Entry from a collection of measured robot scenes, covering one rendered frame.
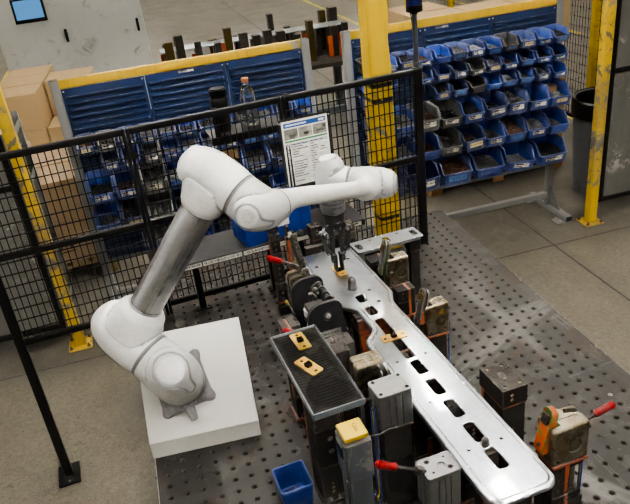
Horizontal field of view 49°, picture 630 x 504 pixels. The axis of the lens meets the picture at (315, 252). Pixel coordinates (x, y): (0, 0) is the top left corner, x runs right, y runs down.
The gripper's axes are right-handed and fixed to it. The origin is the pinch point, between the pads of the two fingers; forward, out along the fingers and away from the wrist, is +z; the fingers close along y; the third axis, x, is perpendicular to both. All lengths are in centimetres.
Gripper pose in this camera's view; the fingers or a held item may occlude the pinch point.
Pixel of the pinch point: (338, 261)
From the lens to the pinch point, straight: 256.5
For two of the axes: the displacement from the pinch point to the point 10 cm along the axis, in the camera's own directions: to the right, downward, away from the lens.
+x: -3.4, -4.1, 8.5
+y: 9.3, -2.5, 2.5
